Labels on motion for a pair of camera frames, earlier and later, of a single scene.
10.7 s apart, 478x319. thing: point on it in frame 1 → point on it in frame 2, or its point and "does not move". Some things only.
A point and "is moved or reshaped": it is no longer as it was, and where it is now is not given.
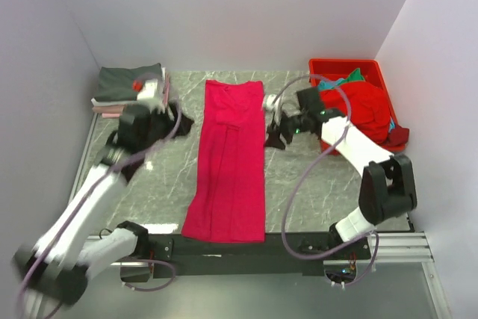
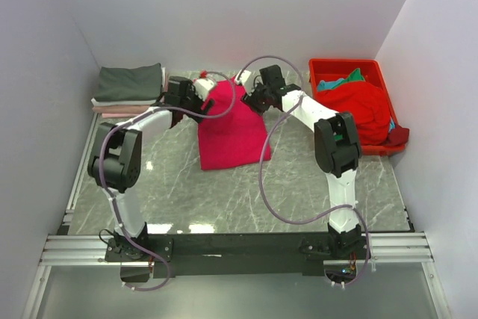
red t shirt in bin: x=367 y=110 does not move
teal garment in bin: x=325 y=84 does not move
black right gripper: x=273 y=139 → x=249 y=98
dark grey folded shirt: x=116 y=84 does not move
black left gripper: x=184 y=125 → x=192 y=90
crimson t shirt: x=227 y=202 is moved or reshaped
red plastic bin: x=325 y=69 does not move
